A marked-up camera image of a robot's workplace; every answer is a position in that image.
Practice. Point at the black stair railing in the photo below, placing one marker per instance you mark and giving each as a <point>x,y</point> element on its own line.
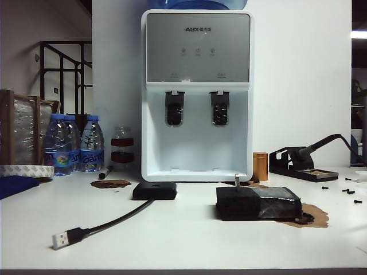
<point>43,71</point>

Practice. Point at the oval brown paper patch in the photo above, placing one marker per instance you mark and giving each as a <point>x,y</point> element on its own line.
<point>109,184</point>

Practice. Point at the small bottle dark red bands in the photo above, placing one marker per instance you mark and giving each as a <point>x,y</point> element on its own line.
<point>122,157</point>

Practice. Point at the black marker pen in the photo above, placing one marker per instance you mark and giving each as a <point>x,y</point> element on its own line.
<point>104,172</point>

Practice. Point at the white AUX water dispenser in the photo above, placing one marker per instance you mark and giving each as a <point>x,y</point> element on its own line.
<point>198,149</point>

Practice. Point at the black soldering iron stand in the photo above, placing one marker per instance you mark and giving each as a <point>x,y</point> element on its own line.
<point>315,174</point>

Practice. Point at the wooden crate with plastic wrap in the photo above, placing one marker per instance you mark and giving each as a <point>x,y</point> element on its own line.
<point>25,129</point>

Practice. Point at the green potted plant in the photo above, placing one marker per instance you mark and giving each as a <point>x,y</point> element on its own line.
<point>359,88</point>

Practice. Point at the small black wall sign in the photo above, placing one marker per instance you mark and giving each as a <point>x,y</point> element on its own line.
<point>56,90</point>

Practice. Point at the small black foam scrap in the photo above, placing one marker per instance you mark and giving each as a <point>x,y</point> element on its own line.
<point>305,219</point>

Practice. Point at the small grey wall device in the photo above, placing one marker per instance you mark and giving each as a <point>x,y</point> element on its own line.
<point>37,58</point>

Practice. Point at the blue water jug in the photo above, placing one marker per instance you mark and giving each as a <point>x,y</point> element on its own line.
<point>200,4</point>

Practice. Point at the white ceiling light strip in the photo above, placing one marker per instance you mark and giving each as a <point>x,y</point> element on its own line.
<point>359,34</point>

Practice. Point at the thin brown paper patch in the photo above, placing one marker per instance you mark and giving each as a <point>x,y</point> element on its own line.
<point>259,184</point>

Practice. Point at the silver USB flash drive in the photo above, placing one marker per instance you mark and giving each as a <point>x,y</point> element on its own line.
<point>237,180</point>

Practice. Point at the blue cloth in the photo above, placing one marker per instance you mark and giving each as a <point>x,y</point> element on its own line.
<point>14,186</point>

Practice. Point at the gold metal cylinder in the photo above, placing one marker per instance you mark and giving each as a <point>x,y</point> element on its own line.
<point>260,166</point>

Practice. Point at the black sponge block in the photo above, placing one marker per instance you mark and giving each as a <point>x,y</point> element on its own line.
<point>238,203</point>

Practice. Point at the white tape roll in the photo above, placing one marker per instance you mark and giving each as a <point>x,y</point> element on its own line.
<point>28,171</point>

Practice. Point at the large brown paper patch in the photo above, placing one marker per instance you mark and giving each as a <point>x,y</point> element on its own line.
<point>319,219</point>

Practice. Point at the black USB hub box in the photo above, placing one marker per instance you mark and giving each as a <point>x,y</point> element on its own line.
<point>155,192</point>

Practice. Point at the clear water bottle blue label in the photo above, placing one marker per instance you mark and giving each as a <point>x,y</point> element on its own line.
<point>92,143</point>
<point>75,134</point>
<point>57,137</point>

